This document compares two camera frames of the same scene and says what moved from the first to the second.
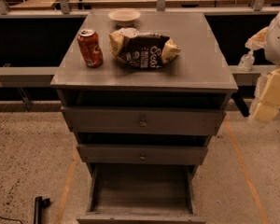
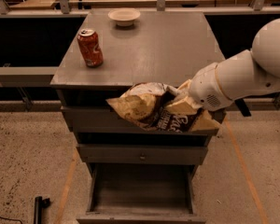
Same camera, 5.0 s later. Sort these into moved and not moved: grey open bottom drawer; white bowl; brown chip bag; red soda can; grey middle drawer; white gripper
Moved: brown chip bag; white gripper
Not moved: white bowl; red soda can; grey middle drawer; grey open bottom drawer
